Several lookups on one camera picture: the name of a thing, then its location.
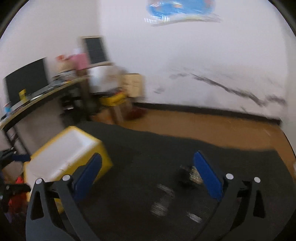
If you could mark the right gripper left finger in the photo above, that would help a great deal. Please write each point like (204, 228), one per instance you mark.
(53, 213)

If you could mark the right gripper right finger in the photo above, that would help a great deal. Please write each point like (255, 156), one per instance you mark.
(240, 213)

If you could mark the black gold wrist watch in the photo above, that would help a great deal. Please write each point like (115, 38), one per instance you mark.
(190, 175)

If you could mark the small silver jewelry piece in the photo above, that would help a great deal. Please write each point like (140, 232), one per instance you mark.
(194, 217)

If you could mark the yellow white storage box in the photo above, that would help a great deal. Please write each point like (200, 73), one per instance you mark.
(63, 154)

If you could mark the black table mat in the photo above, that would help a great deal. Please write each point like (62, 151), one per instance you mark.
(142, 197)

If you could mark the dark curved desk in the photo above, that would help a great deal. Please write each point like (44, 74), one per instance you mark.
(8, 124)

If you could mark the yellow stool box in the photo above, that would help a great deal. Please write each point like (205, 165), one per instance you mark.
(119, 105)

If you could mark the black monitor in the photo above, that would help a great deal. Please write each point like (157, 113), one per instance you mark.
(31, 77)

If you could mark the white paper bag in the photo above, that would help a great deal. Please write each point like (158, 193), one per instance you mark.
(103, 78)

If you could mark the tan paper bag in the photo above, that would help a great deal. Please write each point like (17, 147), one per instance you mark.
(132, 83)

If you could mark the pink paper bag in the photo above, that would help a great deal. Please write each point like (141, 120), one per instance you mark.
(80, 61)

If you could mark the framed chalkboard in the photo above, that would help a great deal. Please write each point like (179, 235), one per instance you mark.
(95, 50)

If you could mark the blue wall poster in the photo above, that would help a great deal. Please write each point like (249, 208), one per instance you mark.
(170, 12)

